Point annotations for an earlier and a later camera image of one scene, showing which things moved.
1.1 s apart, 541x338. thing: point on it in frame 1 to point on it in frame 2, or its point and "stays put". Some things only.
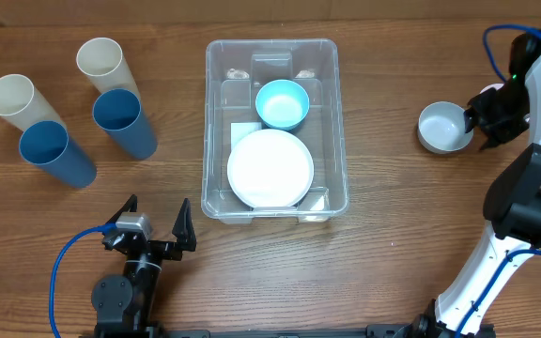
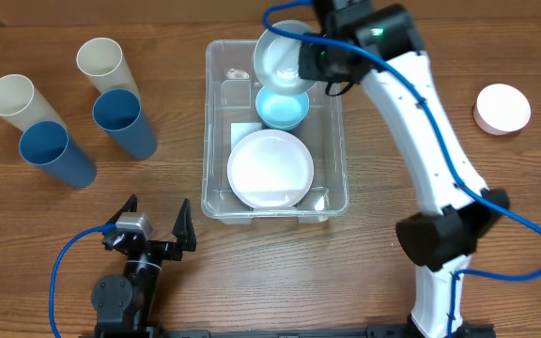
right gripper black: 480,122 to 306,71
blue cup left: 46,144 stays put
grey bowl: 441,128 to 276,60
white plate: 270,168 stays put
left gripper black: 184,233 stays put
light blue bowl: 282,104 stays put
